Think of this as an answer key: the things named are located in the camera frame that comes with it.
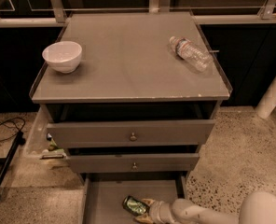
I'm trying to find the white ceramic bowl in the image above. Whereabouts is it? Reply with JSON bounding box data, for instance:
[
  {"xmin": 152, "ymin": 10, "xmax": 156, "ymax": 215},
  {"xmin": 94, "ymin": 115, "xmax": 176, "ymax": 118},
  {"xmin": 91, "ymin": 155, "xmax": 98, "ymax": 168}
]
[{"xmin": 42, "ymin": 41, "xmax": 82, "ymax": 74}]

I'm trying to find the brass top drawer knob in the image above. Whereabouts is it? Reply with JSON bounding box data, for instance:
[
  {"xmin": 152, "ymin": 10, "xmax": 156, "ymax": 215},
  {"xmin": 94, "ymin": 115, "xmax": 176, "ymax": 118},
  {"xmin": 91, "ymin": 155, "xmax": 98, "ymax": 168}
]
[{"xmin": 130, "ymin": 133, "xmax": 137, "ymax": 142}]

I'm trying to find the green soda can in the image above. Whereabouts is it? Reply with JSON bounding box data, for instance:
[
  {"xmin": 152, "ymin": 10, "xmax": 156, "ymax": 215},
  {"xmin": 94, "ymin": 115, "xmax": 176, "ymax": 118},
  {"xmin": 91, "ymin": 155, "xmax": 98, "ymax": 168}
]
[{"xmin": 122, "ymin": 196, "xmax": 149, "ymax": 217}]

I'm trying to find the brass drawer knob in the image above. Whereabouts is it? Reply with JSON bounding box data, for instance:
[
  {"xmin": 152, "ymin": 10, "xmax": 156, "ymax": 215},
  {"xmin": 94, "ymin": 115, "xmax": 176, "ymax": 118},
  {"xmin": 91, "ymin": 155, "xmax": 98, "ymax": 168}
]
[
  {"xmin": 131, "ymin": 162, "xmax": 138, "ymax": 171},
  {"xmin": 130, "ymin": 133, "xmax": 137, "ymax": 142}
]

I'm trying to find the black stand leg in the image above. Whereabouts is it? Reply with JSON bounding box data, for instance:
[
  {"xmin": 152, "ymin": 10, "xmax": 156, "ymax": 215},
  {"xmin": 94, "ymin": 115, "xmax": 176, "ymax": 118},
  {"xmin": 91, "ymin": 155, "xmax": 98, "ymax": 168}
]
[{"xmin": 0, "ymin": 131, "xmax": 26, "ymax": 186}]

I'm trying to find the grey bottom drawer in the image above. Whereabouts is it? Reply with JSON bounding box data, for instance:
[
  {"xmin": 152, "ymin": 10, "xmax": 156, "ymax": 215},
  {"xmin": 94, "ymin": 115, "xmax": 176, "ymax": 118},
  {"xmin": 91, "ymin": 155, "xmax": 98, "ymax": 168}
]
[{"xmin": 79, "ymin": 172, "xmax": 186, "ymax": 224}]

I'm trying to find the grey middle drawer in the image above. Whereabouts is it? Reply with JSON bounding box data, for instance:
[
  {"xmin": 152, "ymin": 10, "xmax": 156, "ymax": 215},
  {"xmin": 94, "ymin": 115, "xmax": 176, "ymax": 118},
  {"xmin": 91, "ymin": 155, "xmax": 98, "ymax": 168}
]
[{"xmin": 67, "ymin": 146, "xmax": 200, "ymax": 173}]

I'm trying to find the metal railing frame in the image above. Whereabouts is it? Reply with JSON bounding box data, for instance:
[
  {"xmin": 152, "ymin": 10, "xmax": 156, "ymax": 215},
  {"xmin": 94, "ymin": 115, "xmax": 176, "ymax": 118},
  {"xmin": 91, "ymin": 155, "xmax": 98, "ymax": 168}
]
[{"xmin": 0, "ymin": 0, "xmax": 276, "ymax": 28}]

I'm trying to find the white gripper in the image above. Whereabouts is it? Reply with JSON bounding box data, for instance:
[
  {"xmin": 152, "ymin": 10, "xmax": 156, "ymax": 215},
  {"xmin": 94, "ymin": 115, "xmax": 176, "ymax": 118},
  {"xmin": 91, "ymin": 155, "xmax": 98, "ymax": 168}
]
[{"xmin": 135, "ymin": 199, "xmax": 174, "ymax": 224}]

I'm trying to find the clutter beside cabinet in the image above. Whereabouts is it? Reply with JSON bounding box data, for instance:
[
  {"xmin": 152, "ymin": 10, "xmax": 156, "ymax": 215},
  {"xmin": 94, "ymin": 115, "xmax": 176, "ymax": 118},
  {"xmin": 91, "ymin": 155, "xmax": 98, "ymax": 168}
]
[{"xmin": 41, "ymin": 133, "xmax": 65, "ymax": 160}]

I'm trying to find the black cable on floor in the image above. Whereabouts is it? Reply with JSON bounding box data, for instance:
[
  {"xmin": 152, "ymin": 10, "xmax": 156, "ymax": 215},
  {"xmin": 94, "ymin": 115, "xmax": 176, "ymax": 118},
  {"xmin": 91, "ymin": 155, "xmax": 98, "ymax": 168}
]
[{"xmin": 0, "ymin": 114, "xmax": 27, "ymax": 143}]

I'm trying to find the grey drawer cabinet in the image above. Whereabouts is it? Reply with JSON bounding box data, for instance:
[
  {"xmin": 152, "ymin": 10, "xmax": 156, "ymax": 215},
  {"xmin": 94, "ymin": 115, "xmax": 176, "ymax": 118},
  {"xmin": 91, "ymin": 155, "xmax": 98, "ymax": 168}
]
[{"xmin": 29, "ymin": 11, "xmax": 233, "ymax": 224}]

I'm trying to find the grey drawer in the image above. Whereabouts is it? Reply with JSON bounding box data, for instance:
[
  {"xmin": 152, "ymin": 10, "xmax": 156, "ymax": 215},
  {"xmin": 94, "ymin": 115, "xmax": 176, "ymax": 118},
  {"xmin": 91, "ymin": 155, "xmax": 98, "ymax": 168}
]
[
  {"xmin": 79, "ymin": 172, "xmax": 186, "ymax": 224},
  {"xmin": 48, "ymin": 102, "xmax": 214, "ymax": 148},
  {"xmin": 67, "ymin": 146, "xmax": 200, "ymax": 173}
]

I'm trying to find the brass middle drawer knob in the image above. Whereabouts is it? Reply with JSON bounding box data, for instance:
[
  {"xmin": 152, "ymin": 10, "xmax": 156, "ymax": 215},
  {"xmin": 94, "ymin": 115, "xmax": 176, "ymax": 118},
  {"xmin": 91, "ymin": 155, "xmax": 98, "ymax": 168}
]
[{"xmin": 131, "ymin": 162, "xmax": 138, "ymax": 171}]

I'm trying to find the grey top drawer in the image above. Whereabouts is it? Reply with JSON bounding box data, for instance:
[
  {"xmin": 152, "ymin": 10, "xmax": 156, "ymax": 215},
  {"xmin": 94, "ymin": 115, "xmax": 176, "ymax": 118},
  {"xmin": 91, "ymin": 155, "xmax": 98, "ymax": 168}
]
[{"xmin": 48, "ymin": 102, "xmax": 214, "ymax": 148}]

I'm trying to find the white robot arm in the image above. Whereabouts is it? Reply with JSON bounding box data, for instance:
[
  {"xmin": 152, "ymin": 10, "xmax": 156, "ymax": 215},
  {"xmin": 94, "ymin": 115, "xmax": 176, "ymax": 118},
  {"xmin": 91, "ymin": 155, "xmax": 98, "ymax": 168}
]
[{"xmin": 152, "ymin": 77, "xmax": 276, "ymax": 224}]

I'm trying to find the clear plastic water bottle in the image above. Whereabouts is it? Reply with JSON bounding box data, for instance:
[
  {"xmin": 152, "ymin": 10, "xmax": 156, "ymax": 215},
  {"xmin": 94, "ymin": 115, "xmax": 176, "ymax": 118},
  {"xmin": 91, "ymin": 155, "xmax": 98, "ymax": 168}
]
[{"xmin": 169, "ymin": 36, "xmax": 214, "ymax": 72}]

